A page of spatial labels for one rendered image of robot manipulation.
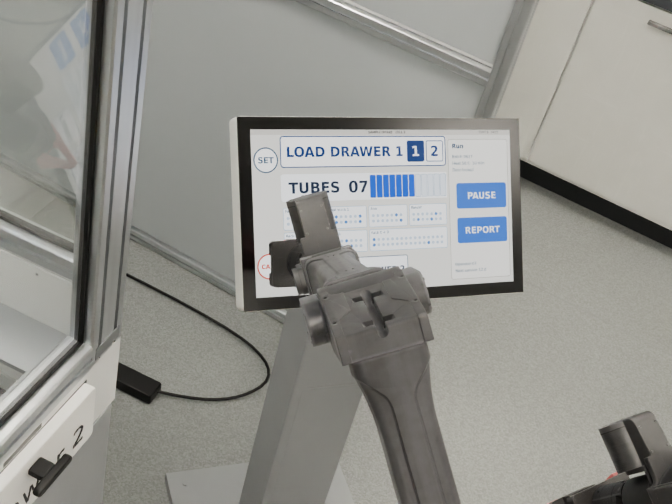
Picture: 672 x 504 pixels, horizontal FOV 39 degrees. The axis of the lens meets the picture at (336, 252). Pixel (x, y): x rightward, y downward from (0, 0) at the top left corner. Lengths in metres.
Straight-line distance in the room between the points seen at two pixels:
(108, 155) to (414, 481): 0.60
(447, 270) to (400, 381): 0.91
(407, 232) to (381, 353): 0.88
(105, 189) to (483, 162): 0.73
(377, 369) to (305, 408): 1.20
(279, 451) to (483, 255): 0.64
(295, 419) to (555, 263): 1.75
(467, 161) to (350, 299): 0.91
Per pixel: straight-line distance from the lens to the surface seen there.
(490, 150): 1.70
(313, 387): 1.90
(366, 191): 1.59
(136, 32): 1.13
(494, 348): 3.07
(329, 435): 2.04
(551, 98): 3.65
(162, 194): 2.94
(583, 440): 2.93
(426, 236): 1.63
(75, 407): 1.41
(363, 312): 0.77
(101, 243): 1.27
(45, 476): 1.36
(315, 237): 1.24
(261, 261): 1.52
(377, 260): 1.59
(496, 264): 1.70
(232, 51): 2.57
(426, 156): 1.64
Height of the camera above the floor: 2.01
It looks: 39 degrees down
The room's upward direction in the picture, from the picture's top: 16 degrees clockwise
